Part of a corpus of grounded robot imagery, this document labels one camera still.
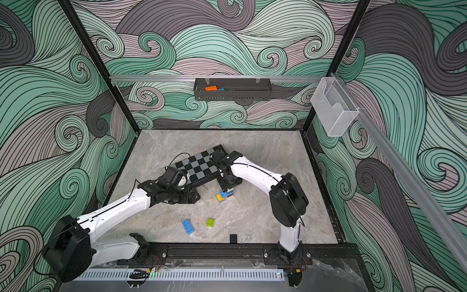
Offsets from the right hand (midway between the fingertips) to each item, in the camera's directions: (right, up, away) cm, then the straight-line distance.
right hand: (231, 185), depth 86 cm
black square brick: (0, -21, -9) cm, 23 cm away
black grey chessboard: (-18, +7, +12) cm, 23 cm away
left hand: (-18, -4, -4) cm, 18 cm away
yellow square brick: (-6, -7, +2) cm, 9 cm away
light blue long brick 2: (-20, -17, -6) cm, 27 cm away
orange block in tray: (-11, +49, +7) cm, 51 cm away
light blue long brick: (-3, -5, 0) cm, 6 cm away
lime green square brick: (-10, -16, -4) cm, 19 cm away
